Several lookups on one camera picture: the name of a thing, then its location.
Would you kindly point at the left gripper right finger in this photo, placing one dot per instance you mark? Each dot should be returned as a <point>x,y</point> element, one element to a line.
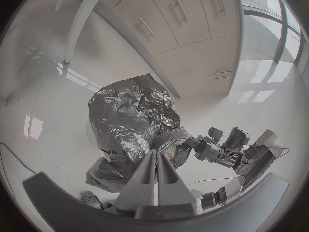
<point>173,190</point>

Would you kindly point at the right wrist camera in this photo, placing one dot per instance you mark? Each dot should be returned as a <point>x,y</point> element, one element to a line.
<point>215,133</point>

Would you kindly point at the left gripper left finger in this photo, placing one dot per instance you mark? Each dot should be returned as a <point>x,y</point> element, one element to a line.
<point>137,187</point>

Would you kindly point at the beige cabinet with drawers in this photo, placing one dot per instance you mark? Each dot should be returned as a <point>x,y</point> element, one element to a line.
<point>193,45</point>

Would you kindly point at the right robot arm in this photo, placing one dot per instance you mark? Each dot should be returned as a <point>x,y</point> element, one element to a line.
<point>256,168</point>

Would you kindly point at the window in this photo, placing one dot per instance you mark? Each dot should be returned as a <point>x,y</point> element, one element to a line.
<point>281,47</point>

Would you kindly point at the black plastic bag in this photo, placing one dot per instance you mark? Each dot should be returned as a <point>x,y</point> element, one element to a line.
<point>125,119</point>

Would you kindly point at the grey padded white-framed chair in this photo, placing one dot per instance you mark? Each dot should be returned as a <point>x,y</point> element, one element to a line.
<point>79,25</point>

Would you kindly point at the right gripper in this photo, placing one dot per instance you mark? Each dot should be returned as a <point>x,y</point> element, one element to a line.
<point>214,153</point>

